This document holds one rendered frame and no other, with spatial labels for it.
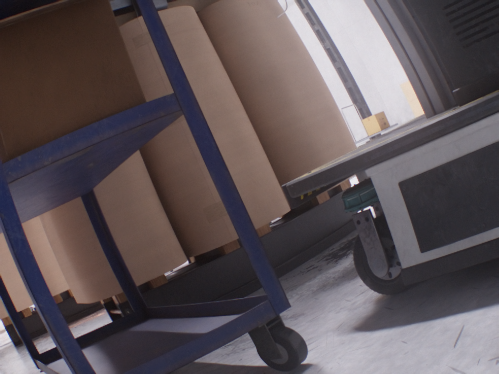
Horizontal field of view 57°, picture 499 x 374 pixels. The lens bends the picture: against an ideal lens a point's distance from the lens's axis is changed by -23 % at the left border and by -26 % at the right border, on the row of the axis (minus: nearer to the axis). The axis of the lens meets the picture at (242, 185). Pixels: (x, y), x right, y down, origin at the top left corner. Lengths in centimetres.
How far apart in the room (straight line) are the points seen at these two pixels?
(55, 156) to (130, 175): 93
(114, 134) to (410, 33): 60
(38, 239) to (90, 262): 162
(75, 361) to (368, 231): 65
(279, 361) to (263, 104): 130
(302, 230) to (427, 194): 130
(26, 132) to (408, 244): 70
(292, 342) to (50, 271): 246
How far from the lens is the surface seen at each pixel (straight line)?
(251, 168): 195
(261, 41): 218
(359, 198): 109
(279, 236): 212
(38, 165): 84
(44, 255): 329
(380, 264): 113
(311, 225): 221
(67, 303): 347
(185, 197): 187
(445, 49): 92
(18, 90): 91
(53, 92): 92
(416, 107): 824
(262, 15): 226
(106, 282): 170
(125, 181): 175
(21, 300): 325
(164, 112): 95
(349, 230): 230
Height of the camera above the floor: 35
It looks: level
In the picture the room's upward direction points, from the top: 24 degrees counter-clockwise
